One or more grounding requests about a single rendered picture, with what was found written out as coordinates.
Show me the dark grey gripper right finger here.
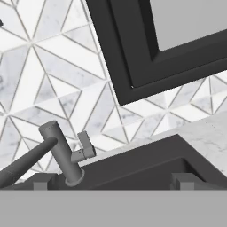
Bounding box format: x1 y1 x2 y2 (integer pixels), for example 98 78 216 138
170 172 223 192

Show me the dark grey sink basin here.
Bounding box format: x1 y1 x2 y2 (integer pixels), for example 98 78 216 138
47 133 227 191

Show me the dark grey sink faucet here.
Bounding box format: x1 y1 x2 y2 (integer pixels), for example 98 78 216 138
0 120 97 189

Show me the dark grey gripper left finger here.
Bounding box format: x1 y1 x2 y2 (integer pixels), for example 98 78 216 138
5 173 58 192

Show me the black framed window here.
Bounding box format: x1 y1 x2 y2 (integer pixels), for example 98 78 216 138
84 0 227 106

